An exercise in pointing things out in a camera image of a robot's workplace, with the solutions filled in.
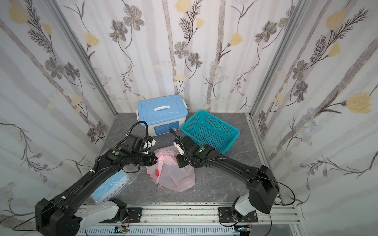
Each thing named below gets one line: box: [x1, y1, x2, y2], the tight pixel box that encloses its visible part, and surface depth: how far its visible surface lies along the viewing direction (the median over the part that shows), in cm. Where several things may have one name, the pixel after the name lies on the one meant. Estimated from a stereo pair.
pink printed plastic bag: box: [145, 145, 196, 193], surface depth 78 cm
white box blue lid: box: [136, 94, 189, 137], surface depth 102 cm
